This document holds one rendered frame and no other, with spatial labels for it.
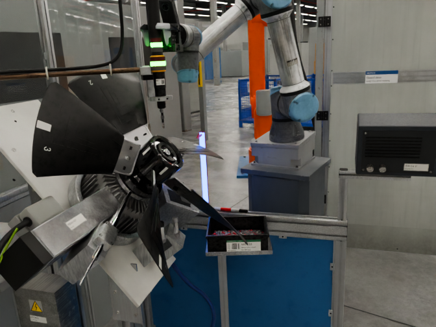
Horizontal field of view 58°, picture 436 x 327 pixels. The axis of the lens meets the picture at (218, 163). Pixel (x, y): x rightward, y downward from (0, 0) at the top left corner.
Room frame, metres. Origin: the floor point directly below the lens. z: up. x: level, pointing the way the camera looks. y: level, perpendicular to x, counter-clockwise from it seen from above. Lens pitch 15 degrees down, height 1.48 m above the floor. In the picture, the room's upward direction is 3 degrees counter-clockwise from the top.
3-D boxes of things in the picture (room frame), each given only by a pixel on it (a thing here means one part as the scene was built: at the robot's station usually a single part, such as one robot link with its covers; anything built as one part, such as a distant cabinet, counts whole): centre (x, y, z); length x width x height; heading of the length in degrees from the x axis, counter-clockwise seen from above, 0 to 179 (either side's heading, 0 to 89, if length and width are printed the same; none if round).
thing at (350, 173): (1.34, -0.55, 1.04); 0.24 x 0.03 x 0.03; 73
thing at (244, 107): (8.30, -1.17, 0.49); 1.27 x 0.88 x 0.98; 146
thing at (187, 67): (1.46, 0.09, 1.44); 0.11 x 0.08 x 0.11; 13
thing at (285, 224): (1.50, -0.04, 0.82); 0.90 x 0.04 x 0.08; 73
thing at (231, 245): (1.32, -0.06, 0.85); 0.22 x 0.17 x 0.07; 87
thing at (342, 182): (1.37, -0.45, 0.96); 0.03 x 0.03 x 0.20; 73
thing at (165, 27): (1.18, 0.13, 1.54); 0.09 x 0.03 x 0.06; 173
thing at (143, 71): (1.18, 0.17, 1.40); 0.09 x 0.07 x 0.10; 108
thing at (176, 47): (1.29, 0.13, 1.53); 0.12 x 0.08 x 0.09; 163
